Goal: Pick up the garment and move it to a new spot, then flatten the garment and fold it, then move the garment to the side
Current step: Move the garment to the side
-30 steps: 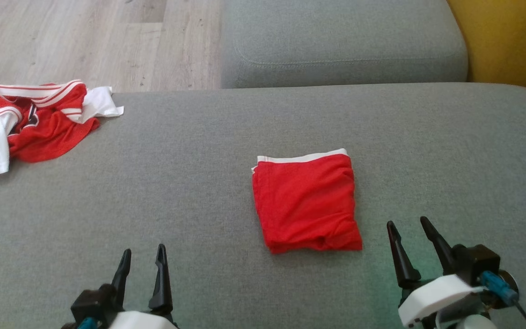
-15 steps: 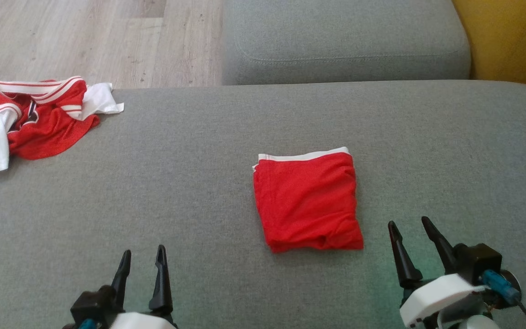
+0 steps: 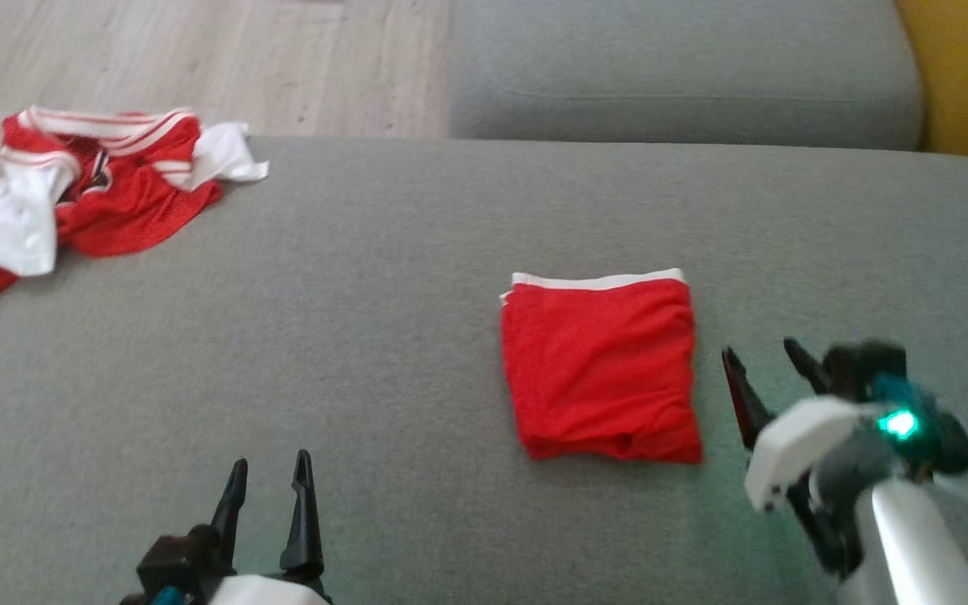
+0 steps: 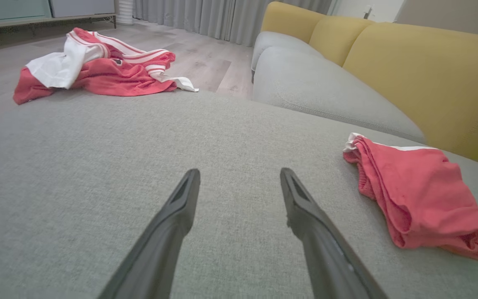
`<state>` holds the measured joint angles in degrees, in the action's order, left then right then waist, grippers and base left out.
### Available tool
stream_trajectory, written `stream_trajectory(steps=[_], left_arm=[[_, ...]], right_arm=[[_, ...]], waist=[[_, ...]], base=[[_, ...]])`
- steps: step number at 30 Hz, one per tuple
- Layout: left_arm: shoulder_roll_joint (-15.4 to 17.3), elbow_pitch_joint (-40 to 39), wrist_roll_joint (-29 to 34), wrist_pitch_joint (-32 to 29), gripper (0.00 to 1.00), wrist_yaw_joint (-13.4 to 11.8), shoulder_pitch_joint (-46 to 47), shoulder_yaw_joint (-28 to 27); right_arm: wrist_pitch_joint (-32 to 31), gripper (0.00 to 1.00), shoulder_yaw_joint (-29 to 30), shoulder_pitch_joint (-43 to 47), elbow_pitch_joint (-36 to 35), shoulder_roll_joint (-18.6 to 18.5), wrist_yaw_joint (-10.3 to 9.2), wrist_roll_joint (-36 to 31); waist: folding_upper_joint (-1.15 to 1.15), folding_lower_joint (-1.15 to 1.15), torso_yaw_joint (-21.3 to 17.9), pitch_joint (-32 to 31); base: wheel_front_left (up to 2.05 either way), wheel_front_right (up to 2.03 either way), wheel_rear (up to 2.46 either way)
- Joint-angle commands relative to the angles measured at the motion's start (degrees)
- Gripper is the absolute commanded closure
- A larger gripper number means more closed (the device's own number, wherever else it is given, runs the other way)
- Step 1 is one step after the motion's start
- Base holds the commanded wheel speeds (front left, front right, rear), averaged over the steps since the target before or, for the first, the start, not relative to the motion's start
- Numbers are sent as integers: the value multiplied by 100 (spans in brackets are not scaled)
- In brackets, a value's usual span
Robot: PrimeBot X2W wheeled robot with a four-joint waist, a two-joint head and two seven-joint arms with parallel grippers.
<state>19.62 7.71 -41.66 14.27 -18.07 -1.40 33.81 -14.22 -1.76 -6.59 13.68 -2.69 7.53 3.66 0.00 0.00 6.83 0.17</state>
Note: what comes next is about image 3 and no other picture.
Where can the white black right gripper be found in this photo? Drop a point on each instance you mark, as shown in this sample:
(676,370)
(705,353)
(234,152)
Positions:
(812,437)

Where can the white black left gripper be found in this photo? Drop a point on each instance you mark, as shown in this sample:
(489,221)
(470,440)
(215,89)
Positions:
(190,571)

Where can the red shorts with white stripe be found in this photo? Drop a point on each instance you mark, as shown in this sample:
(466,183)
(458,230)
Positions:
(602,370)

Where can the red and white jersey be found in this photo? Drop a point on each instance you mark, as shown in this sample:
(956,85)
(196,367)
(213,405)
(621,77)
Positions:
(123,202)

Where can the large grey sofa seat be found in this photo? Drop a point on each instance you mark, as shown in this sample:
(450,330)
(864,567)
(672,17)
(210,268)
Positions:
(366,353)

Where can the small grey sofa cushion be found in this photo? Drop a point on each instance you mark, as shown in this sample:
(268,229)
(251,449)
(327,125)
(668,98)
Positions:
(686,76)

